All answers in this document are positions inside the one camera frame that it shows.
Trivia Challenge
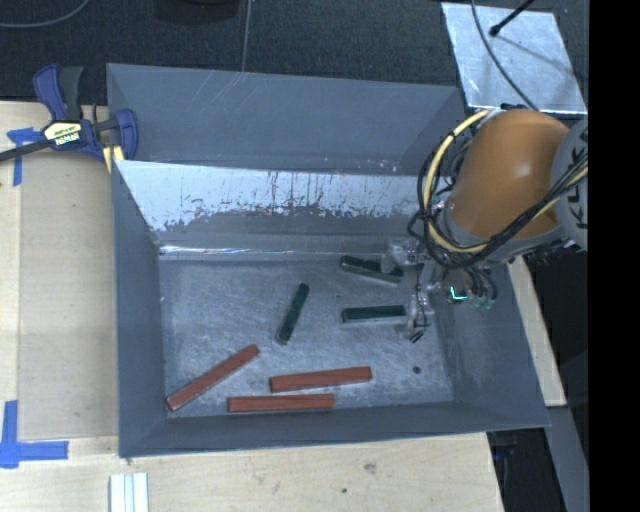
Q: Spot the dark green flat block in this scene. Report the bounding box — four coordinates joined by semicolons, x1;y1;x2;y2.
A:
339;255;404;284
274;282;311;347
340;304;408;324

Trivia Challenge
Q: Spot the grey metal bin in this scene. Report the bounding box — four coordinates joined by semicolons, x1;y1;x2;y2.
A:
104;62;552;459

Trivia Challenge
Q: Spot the red-brown flat block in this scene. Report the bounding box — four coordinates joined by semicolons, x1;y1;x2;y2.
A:
165;343;262;413
268;365;374;394
227;393;336;415

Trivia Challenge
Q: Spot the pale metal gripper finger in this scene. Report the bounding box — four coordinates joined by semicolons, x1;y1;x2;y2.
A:
401;291;436;342
381;239;424;280

